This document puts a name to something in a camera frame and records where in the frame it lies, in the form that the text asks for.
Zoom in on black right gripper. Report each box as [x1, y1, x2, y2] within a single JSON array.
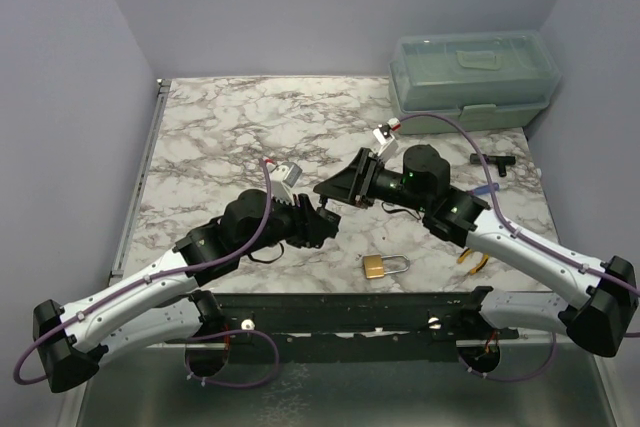
[[314, 147, 430, 213]]

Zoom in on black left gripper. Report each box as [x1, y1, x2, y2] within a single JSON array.
[[239, 191, 339, 258]]

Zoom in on brass padlock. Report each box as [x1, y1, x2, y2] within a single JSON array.
[[362, 254, 411, 280]]

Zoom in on black padlock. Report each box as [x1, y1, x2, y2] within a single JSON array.
[[316, 196, 341, 227]]

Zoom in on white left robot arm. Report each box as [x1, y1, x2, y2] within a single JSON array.
[[33, 189, 340, 393]]

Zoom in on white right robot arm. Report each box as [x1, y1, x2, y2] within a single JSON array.
[[314, 145, 639, 358]]

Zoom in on black T-shaped tool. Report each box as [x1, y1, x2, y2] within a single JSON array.
[[469, 154, 516, 177]]

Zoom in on green translucent plastic toolbox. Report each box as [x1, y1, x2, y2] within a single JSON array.
[[389, 31, 561, 135]]

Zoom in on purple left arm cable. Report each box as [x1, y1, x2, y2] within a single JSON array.
[[12, 157, 275, 386]]

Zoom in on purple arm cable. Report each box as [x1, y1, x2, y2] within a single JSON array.
[[397, 114, 640, 298], [12, 157, 275, 386]]

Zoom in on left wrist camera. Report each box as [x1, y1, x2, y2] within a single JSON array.
[[269, 162, 302, 206]]

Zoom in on black base frame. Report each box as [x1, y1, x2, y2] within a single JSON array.
[[164, 286, 521, 366]]

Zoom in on yellow-handled pliers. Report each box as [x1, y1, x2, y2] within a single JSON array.
[[457, 249, 490, 277]]

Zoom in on blue-handled screwdriver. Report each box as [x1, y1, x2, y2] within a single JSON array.
[[470, 183, 500, 196]]

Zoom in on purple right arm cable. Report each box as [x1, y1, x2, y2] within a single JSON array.
[[397, 114, 640, 298]]

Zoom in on aluminium side rail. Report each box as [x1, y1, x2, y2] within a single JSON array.
[[107, 78, 172, 286]]

